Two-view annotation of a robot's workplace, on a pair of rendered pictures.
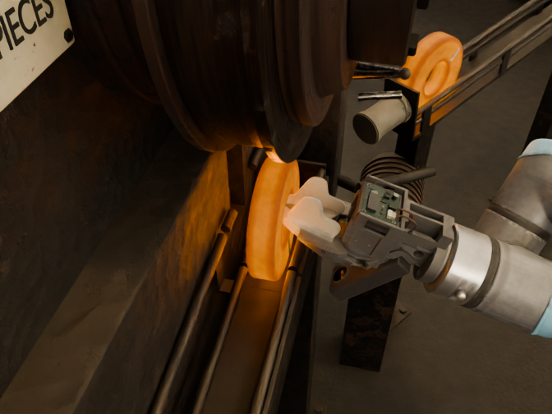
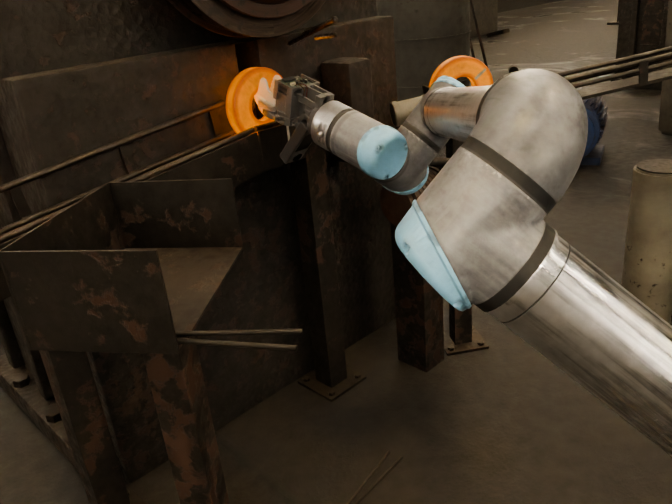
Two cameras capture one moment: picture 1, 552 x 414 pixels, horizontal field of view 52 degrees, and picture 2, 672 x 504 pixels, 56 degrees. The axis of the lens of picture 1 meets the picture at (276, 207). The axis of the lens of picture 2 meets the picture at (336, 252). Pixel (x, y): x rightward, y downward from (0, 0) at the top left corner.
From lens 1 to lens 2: 104 cm
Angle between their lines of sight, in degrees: 34
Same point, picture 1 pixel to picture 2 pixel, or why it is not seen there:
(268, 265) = (233, 113)
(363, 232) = (280, 96)
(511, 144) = not seen: outside the picture
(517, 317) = (348, 150)
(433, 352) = (485, 374)
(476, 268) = (328, 115)
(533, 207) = (415, 115)
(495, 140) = not seen: outside the picture
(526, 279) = (354, 123)
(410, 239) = (304, 102)
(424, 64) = (442, 72)
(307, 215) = (263, 92)
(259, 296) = not seen: hidden behind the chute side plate
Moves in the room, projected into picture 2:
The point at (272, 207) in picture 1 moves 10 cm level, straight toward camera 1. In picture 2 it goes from (240, 79) to (206, 88)
